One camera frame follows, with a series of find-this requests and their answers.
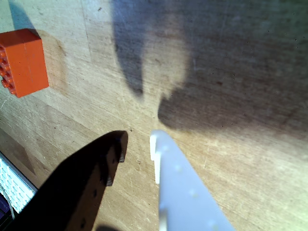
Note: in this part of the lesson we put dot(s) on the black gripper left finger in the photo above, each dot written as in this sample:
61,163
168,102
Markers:
72,192

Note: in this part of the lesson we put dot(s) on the red lego block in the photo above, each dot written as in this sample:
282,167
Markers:
26,62

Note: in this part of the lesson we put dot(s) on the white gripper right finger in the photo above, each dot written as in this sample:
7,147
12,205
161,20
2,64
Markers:
183,197

